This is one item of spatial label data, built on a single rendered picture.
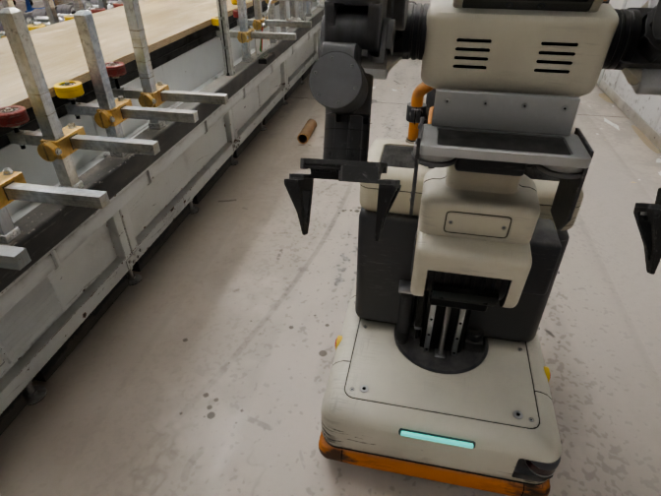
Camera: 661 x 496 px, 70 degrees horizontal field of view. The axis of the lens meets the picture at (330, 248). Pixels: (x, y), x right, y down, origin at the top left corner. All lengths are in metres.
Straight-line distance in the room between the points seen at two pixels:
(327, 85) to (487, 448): 1.03
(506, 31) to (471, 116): 0.13
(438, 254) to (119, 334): 1.42
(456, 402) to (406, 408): 0.14
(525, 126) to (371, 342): 0.84
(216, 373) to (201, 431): 0.23
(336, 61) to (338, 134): 0.10
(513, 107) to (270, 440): 1.19
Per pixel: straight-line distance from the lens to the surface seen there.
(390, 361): 1.41
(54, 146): 1.44
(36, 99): 1.43
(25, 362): 1.83
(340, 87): 0.52
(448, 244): 0.96
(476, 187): 0.95
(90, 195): 1.18
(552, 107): 0.85
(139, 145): 1.36
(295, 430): 1.60
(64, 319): 1.93
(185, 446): 1.63
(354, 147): 0.59
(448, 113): 0.83
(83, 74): 1.89
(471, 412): 1.34
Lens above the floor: 1.33
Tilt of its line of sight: 35 degrees down
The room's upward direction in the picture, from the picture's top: straight up
